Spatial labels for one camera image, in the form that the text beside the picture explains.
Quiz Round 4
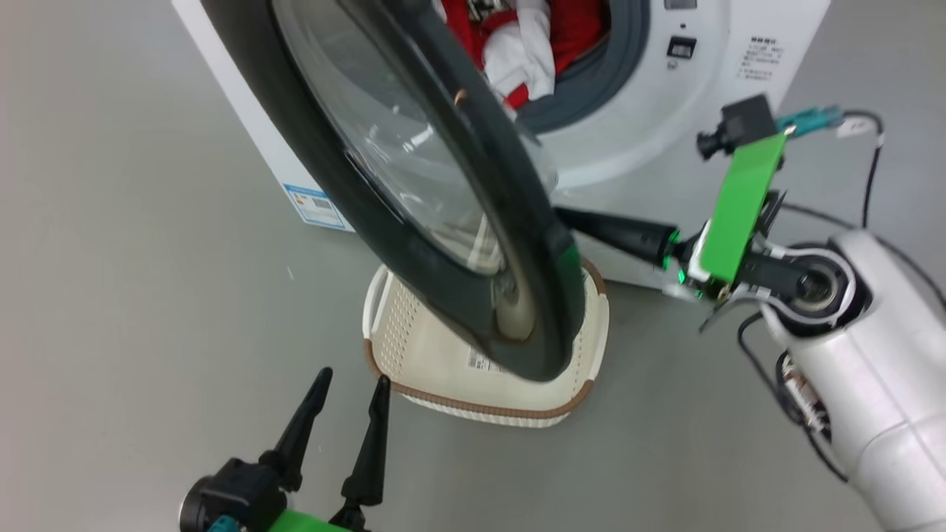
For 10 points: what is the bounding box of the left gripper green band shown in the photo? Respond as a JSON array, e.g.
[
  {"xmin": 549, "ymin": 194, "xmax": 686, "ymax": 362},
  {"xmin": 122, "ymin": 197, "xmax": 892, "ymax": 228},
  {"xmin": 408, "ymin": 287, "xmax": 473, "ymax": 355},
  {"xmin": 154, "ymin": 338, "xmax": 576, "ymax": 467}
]
[{"xmin": 258, "ymin": 366, "xmax": 392, "ymax": 532}]

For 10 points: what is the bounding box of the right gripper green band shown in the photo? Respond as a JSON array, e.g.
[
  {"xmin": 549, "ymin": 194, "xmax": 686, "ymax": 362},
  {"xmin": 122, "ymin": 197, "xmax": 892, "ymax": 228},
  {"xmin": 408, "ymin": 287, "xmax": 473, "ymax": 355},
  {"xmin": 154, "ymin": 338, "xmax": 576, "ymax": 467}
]
[{"xmin": 554, "ymin": 134, "xmax": 808, "ymax": 305}]

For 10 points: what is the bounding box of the dark round glass washer door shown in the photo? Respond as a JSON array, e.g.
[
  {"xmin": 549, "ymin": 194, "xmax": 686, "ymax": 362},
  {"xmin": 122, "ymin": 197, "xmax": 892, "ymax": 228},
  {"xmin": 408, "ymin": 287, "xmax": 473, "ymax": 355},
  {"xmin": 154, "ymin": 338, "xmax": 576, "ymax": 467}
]
[{"xmin": 201, "ymin": 0, "xmax": 588, "ymax": 383}]

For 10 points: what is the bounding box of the red and white garment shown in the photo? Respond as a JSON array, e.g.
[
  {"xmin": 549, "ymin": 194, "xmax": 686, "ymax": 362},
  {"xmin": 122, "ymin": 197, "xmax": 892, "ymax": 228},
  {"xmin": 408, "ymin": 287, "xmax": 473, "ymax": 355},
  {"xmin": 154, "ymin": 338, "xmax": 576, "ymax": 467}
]
[{"xmin": 436, "ymin": 0, "xmax": 610, "ymax": 112}]

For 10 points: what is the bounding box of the white front-load washing machine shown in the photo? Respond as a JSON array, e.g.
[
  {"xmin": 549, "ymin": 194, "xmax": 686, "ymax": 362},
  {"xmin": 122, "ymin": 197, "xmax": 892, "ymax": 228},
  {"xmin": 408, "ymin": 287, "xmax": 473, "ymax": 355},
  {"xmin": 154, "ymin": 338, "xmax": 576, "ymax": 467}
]
[{"xmin": 171, "ymin": 0, "xmax": 832, "ymax": 289}]

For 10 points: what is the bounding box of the cream perforated laundry basket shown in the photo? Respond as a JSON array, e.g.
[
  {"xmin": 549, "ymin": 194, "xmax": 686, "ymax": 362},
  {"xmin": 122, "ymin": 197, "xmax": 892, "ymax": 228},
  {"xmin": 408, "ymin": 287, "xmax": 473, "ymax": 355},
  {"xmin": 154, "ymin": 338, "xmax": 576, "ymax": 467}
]
[{"xmin": 362, "ymin": 255, "xmax": 610, "ymax": 429}]

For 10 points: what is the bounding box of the grey rubber door seal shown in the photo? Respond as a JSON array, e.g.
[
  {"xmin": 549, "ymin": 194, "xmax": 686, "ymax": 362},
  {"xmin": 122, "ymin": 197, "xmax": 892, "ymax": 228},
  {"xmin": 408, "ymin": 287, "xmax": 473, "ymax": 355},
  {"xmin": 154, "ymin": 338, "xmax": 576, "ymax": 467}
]
[{"xmin": 517, "ymin": 0, "xmax": 651, "ymax": 135}]

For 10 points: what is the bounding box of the white barcode label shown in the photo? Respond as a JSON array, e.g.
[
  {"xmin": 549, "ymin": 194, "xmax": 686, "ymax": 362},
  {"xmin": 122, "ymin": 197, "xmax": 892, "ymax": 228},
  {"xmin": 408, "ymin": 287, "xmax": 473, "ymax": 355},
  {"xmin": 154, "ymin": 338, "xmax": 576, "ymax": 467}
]
[{"xmin": 466, "ymin": 347, "xmax": 505, "ymax": 373}]

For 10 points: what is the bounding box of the blue energy label sticker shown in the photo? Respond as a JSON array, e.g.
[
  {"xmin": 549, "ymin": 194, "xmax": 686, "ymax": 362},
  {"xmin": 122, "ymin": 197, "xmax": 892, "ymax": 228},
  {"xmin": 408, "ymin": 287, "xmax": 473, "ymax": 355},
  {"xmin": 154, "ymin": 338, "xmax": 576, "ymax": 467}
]
[{"xmin": 283, "ymin": 183, "xmax": 354, "ymax": 232}]

